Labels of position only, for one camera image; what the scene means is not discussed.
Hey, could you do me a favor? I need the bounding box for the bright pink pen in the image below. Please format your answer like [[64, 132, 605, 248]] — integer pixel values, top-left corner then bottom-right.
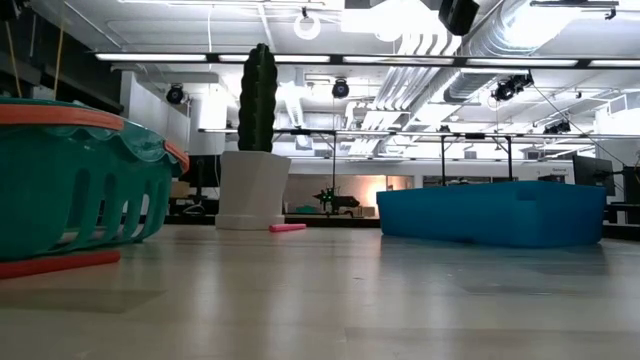
[[268, 222, 308, 234]]

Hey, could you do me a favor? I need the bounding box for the red pencil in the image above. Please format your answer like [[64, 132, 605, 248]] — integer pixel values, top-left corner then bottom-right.
[[0, 249, 122, 281]]

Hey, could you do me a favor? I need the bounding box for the white plant pot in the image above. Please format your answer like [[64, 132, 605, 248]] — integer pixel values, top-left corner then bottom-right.
[[215, 150, 293, 232]]

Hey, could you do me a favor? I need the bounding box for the green cactus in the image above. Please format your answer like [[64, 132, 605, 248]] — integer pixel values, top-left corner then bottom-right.
[[237, 42, 279, 154]]

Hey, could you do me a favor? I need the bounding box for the black monitor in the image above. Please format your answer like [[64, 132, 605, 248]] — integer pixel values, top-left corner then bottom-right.
[[571, 154, 617, 198], [178, 154, 222, 190]]

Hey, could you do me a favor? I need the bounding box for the LED light strip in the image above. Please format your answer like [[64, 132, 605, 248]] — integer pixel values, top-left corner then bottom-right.
[[465, 57, 580, 68], [588, 59, 640, 69], [216, 53, 332, 64], [94, 52, 209, 63]]

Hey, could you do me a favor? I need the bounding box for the black metal stand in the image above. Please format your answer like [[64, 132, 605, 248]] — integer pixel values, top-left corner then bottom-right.
[[438, 132, 515, 188]]

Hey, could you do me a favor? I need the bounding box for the blue plastic tray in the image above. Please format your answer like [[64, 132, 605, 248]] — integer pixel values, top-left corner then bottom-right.
[[375, 180, 608, 250]]

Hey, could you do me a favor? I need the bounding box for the black ceiling fixture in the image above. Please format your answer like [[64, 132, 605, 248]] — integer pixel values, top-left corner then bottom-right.
[[490, 71, 535, 103], [542, 119, 572, 136]]

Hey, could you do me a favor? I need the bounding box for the teal basket orange rim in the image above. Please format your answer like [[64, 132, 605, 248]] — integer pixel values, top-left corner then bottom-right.
[[0, 96, 192, 263]]

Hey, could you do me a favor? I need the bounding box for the black aluminium frame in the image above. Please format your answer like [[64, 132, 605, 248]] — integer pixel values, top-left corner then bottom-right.
[[163, 213, 640, 242]]

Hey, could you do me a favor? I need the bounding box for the white ring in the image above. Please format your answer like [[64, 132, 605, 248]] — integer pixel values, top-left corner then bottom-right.
[[292, 11, 322, 42]]

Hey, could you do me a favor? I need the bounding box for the silver ceiling duct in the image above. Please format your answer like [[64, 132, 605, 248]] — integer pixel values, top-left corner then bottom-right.
[[442, 0, 564, 104]]

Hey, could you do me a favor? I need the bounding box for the yellow hanging cord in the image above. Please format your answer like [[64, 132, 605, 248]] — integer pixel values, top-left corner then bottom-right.
[[52, 19, 66, 98], [3, 20, 23, 99]]

